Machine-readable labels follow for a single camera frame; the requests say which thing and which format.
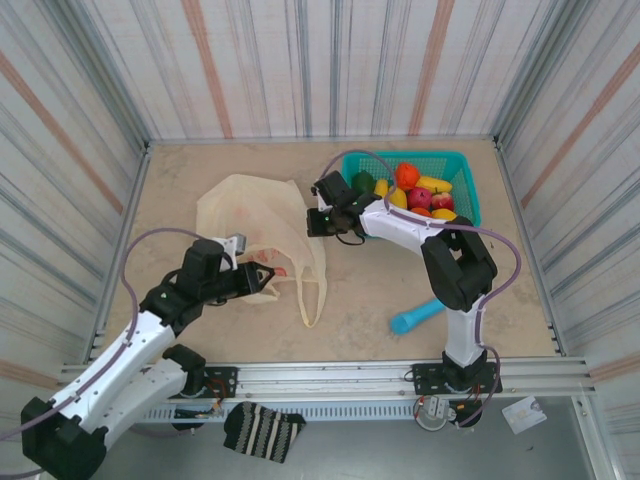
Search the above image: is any large orange fake fruit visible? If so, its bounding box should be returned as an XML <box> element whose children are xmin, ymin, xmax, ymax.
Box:
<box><xmin>394</xmin><ymin>162</ymin><xmax>421</xmax><ymax>192</ymax></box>

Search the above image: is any cream plastic bag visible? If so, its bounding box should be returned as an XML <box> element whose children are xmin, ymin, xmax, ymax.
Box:
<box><xmin>195</xmin><ymin>173</ymin><xmax>330</xmax><ymax>329</ymax></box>

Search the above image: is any teal plastic mesh basket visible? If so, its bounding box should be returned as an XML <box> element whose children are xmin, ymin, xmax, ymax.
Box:
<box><xmin>341</xmin><ymin>150</ymin><xmax>484</xmax><ymax>229</ymax></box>

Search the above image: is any black striped sock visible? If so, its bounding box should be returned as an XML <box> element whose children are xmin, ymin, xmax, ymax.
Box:
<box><xmin>222</xmin><ymin>401</ymin><xmax>307</xmax><ymax>464</ymax></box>

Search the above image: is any teal plastic tube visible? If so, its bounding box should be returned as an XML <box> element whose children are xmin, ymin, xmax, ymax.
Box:
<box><xmin>389</xmin><ymin>298</ymin><xmax>447</xmax><ymax>337</ymax></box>

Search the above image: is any round coil with white connectors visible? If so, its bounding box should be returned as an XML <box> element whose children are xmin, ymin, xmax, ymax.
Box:
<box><xmin>414</xmin><ymin>394</ymin><xmax>452</xmax><ymax>432</ymax></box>

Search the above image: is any grey metal shelf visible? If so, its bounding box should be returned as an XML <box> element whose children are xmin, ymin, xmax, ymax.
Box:
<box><xmin>39</xmin><ymin>397</ymin><xmax>626</xmax><ymax>480</ymax></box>

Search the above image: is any white card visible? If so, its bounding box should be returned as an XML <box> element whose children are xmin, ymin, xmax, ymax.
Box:
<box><xmin>501</xmin><ymin>396</ymin><xmax>546</xmax><ymax>435</ymax></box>

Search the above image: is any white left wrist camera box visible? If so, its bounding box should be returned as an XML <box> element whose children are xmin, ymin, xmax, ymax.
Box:
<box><xmin>218</xmin><ymin>233</ymin><xmax>250</xmax><ymax>262</ymax></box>

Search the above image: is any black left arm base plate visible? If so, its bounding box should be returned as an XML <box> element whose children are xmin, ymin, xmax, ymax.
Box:
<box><xmin>202</xmin><ymin>366</ymin><xmax>239</xmax><ymax>399</ymax></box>

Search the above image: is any aluminium mounting rail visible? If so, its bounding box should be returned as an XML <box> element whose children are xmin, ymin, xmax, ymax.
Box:
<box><xmin>59</xmin><ymin>355</ymin><xmax>596</xmax><ymax>401</ymax></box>

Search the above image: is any grey slotted cable duct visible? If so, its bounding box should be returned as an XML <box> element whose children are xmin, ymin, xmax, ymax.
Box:
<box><xmin>139</xmin><ymin>402</ymin><xmax>426</xmax><ymax>424</ymax></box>

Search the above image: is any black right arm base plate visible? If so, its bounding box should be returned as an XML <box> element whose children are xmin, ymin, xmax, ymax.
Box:
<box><xmin>410</xmin><ymin>362</ymin><xmax>502</xmax><ymax>399</ymax></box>

